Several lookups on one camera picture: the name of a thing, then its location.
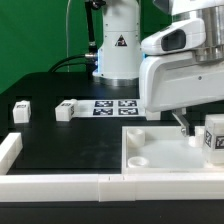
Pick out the thin white cable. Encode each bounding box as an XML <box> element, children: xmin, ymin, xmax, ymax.
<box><xmin>65</xmin><ymin>0</ymin><xmax>73</xmax><ymax>73</ymax></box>

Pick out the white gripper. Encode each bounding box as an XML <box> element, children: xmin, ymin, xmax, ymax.
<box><xmin>139</xmin><ymin>18</ymin><xmax>224</xmax><ymax>136</ymax></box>

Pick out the white square tabletop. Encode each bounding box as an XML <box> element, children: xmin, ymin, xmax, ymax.
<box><xmin>122</xmin><ymin>126</ymin><xmax>224</xmax><ymax>174</ymax></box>

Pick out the black cable bundle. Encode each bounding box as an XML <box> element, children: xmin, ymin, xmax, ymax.
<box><xmin>48</xmin><ymin>53</ymin><xmax>98</xmax><ymax>73</ymax></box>

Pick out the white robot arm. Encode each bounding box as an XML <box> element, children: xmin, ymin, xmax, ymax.
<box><xmin>85</xmin><ymin>0</ymin><xmax>224</xmax><ymax>135</ymax></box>

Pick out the white marker base plate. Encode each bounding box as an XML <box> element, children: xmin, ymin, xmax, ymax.
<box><xmin>74</xmin><ymin>99</ymin><xmax>145</xmax><ymax>117</ymax></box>

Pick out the white U-shaped fence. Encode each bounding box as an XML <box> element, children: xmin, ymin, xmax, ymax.
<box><xmin>0</xmin><ymin>133</ymin><xmax>224</xmax><ymax>202</ymax></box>

